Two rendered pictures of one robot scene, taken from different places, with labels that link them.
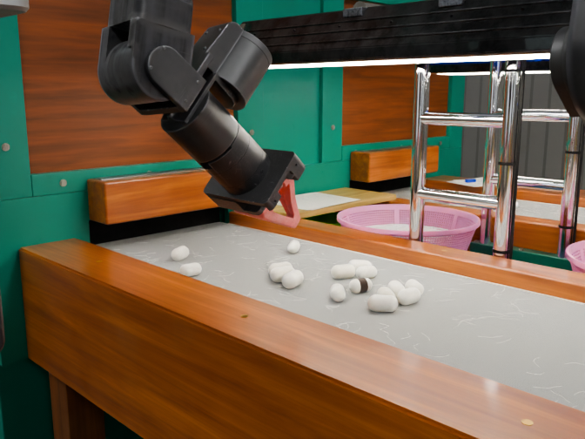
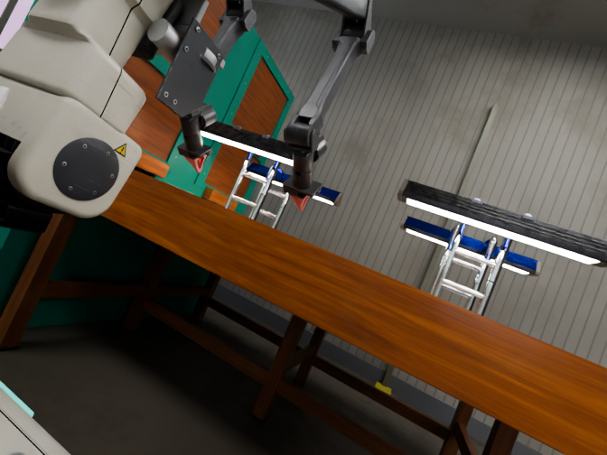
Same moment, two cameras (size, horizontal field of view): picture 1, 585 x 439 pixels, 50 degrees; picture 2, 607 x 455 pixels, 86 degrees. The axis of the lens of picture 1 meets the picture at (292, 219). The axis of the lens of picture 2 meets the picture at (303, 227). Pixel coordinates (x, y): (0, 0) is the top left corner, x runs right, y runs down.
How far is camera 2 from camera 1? 0.60 m
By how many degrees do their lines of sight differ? 29
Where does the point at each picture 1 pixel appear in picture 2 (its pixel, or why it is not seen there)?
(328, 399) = (201, 204)
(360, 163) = (209, 191)
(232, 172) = (193, 142)
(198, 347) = (156, 188)
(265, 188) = (200, 152)
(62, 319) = not seen: hidden behind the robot
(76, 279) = not seen: hidden behind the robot
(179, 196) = (143, 161)
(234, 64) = (207, 115)
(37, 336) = not seen: hidden behind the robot
